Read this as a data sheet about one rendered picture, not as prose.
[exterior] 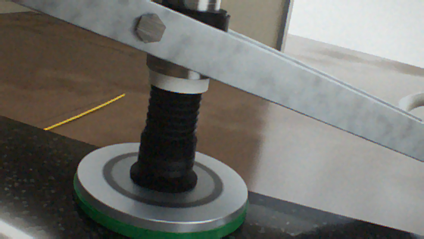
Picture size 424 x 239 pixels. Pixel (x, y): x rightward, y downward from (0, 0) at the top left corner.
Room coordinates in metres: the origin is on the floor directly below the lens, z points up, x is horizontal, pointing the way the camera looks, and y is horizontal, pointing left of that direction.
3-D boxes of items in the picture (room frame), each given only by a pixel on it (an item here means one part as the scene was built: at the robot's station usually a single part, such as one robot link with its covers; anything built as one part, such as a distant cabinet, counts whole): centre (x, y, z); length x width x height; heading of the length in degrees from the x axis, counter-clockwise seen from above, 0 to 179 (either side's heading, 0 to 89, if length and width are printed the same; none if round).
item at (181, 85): (0.55, 0.04, 1.02); 0.07 x 0.07 x 0.04
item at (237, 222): (0.55, 0.04, 0.87); 0.22 x 0.22 x 0.04
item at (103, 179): (0.55, 0.04, 0.87); 0.21 x 0.21 x 0.01
